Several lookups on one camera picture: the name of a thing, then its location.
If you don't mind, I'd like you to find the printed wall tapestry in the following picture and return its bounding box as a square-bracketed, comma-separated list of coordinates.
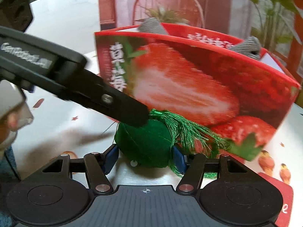
[98, 0, 303, 81]

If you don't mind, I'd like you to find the red strawberry cardboard box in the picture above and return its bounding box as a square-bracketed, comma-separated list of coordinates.
[94, 22, 301, 162]

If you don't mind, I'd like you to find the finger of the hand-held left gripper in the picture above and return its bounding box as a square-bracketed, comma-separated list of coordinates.
[59, 68, 150, 126]

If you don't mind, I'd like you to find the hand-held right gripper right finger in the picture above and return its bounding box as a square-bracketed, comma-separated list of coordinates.
[173, 145, 271, 193]

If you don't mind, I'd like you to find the person's blue pants leg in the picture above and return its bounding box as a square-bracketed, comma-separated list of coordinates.
[0, 146, 21, 227]

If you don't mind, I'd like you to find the green felt ball with tassel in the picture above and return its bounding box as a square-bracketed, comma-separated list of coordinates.
[104, 109, 231, 179]

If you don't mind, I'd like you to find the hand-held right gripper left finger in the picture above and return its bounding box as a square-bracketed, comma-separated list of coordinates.
[21, 144, 119, 193]

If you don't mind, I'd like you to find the printed white tablecloth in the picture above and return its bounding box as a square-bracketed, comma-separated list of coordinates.
[16, 51, 303, 227]

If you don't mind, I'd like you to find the red mat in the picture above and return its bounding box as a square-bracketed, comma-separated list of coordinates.
[257, 171, 294, 227]

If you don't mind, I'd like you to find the grey knitted cloth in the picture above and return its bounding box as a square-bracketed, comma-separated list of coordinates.
[230, 36, 264, 59]
[138, 18, 169, 36]

